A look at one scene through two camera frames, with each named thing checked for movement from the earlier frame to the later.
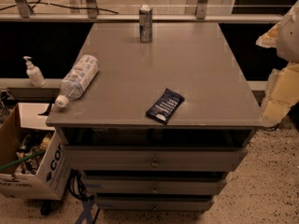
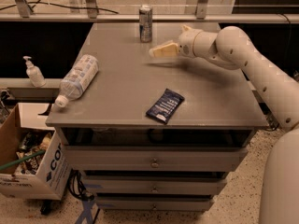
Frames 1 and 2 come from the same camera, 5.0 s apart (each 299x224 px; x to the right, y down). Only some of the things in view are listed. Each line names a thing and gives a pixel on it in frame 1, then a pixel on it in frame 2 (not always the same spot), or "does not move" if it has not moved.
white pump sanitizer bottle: [35, 74] does not move
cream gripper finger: [269, 39] to [186, 28]
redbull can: [146, 23] does not move
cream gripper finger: [282, 93] to [169, 49]
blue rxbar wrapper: [165, 105] does not move
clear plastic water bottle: [73, 85] does not move
